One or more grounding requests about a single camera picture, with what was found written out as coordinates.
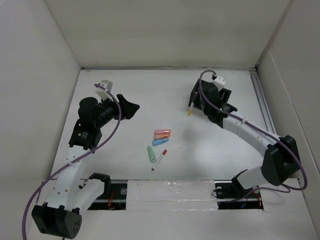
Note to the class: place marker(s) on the green highlighter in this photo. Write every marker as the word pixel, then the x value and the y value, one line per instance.
pixel 151 154

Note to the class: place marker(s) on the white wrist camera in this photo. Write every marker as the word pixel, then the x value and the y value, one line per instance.
pixel 102 88
pixel 219 81

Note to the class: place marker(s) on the orange highlighter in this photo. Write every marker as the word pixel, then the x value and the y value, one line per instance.
pixel 161 136

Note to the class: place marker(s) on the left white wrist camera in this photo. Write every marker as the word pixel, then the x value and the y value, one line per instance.
pixel 102 88

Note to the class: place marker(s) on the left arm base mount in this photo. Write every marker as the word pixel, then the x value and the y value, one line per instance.
pixel 114 199

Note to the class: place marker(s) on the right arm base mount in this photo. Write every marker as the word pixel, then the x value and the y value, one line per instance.
pixel 231 195

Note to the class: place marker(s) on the black slatted pen holder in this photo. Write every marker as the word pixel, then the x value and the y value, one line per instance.
pixel 212 93

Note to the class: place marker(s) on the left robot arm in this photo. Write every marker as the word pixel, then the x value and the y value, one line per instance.
pixel 61 214

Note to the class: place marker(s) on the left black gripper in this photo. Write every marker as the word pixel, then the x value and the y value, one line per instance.
pixel 127 108

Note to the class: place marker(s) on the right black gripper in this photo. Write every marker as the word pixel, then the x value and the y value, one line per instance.
pixel 198 99

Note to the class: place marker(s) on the blue highlighter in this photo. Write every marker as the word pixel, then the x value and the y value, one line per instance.
pixel 158 142

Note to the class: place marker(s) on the long red marker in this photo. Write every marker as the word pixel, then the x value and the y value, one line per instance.
pixel 158 160

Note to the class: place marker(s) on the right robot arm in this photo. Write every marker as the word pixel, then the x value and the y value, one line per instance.
pixel 280 154

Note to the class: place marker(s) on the yellow capped marker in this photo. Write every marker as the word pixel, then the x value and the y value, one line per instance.
pixel 190 109

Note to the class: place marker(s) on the pink highlighter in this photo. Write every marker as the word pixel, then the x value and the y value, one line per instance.
pixel 162 131

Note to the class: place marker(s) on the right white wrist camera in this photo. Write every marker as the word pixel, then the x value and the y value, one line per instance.
pixel 219 81

